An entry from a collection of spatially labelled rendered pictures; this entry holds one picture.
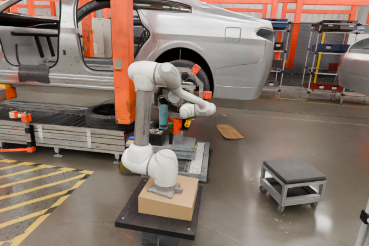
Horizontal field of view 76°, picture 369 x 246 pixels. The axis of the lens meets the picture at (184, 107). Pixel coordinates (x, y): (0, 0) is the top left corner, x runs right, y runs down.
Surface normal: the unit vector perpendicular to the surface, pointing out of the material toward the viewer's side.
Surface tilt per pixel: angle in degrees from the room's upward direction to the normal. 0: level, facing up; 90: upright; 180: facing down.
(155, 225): 0
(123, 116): 90
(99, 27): 90
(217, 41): 90
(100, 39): 90
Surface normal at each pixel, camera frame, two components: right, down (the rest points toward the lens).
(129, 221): 0.04, -0.96
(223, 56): -0.15, 0.26
